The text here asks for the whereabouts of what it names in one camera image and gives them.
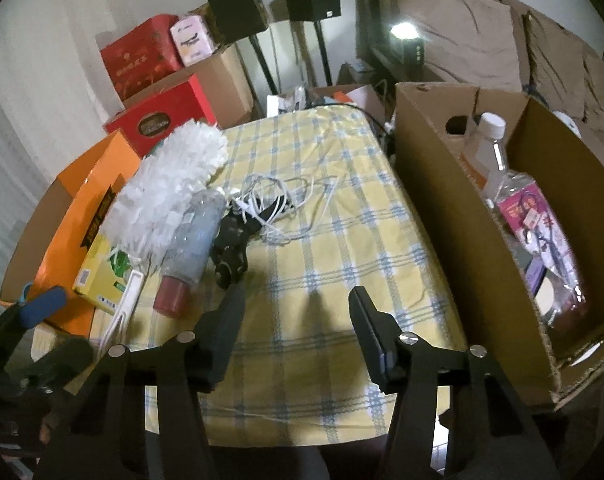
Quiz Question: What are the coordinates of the clear bottle with white cap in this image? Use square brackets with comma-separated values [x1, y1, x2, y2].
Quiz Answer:
[474, 112, 530, 203]

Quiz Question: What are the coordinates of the pink and white small box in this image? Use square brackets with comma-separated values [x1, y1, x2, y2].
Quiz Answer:
[170, 14, 218, 67]

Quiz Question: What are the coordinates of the red collection gift box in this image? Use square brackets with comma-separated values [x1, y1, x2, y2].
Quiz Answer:
[104, 74, 219, 159]

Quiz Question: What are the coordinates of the brown sofa cushion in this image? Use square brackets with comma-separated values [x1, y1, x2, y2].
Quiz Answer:
[386, 0, 533, 94]
[523, 10, 604, 132]

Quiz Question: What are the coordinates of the brown cardboard box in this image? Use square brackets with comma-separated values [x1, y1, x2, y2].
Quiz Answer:
[394, 81, 604, 409]

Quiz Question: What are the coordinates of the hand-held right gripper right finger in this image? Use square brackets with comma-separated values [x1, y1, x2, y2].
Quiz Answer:
[348, 286, 558, 480]

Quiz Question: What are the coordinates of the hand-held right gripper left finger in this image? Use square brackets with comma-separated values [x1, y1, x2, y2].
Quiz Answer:
[36, 287, 247, 480]

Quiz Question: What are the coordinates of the lit lamp device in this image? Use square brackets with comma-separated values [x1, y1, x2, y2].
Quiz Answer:
[382, 22, 425, 69]

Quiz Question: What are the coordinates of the yellow checked tablecloth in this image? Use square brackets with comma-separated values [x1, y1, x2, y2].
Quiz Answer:
[89, 105, 471, 449]

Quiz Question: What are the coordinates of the pink packet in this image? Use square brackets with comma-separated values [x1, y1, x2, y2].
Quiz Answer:
[497, 172, 591, 332]

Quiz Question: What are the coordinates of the white cable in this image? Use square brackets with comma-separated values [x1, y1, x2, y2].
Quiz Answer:
[227, 174, 341, 247]

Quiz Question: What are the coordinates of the orange cardboard box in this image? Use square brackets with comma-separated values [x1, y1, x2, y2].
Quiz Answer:
[0, 130, 143, 337]

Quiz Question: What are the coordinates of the large brown cardboard carton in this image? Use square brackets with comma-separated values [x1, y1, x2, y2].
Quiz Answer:
[96, 2, 255, 132]

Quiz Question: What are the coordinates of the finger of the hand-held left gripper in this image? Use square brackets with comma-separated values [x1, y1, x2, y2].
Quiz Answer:
[29, 337, 95, 392]
[0, 285, 68, 349]

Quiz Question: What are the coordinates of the black speaker stand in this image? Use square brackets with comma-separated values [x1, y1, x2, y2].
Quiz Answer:
[247, 35, 281, 97]
[311, 20, 333, 87]

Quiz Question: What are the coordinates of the white fluffy duster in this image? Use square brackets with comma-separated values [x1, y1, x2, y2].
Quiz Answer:
[89, 119, 229, 356]

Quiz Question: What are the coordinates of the brown sofa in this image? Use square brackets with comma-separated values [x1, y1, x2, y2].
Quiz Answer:
[356, 0, 604, 166]

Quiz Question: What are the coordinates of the white round object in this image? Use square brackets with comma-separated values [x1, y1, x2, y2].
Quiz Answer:
[552, 110, 584, 137]

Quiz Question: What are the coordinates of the clear bottle with red cap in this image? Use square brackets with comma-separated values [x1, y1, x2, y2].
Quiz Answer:
[153, 187, 225, 317]

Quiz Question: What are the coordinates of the green and yellow carton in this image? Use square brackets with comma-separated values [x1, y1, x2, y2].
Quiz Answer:
[72, 232, 145, 313]

